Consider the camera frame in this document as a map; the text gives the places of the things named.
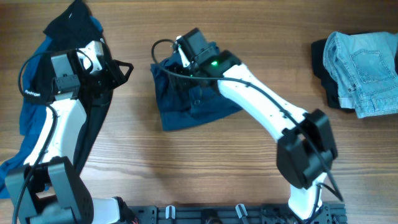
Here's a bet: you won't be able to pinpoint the navy blue shorts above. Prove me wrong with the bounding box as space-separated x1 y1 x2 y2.
150 63 242 131

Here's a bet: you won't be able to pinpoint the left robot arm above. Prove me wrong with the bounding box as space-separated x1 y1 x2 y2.
5 47 139 223

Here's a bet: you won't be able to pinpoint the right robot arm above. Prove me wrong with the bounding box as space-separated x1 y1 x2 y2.
173 28 338 223

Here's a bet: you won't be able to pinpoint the blue t-shirt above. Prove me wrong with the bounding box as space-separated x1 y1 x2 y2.
0 15 105 200

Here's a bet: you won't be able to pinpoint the black folded garment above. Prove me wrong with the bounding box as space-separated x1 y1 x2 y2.
310 30 398 110

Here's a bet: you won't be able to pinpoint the light blue denim jeans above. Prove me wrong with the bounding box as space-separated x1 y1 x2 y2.
322 30 398 119

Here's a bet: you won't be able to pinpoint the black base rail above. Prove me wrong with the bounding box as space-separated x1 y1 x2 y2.
130 202 348 224

